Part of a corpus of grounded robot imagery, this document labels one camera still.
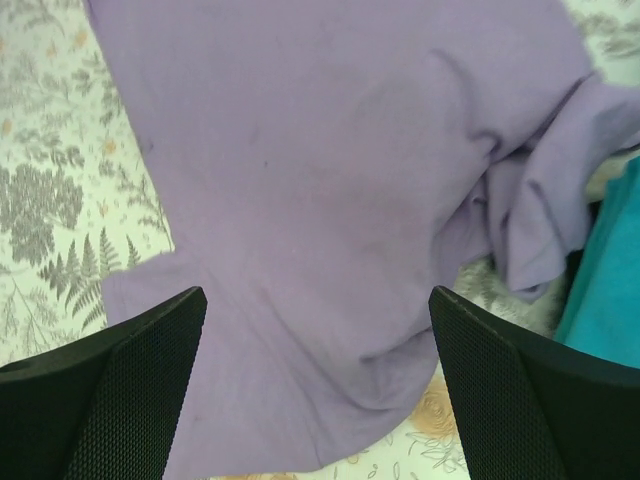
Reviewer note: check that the purple t shirt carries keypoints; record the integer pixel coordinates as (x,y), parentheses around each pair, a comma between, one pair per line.
(323,165)

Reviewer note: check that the teal folded t shirt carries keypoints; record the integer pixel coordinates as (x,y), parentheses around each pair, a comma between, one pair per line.
(601,317)

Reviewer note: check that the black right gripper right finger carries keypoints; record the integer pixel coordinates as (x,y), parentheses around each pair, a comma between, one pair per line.
(527,407)

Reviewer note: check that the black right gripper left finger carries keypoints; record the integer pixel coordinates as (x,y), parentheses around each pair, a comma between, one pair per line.
(106,406)

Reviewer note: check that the floral table mat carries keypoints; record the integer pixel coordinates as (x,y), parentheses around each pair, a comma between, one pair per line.
(78,204)

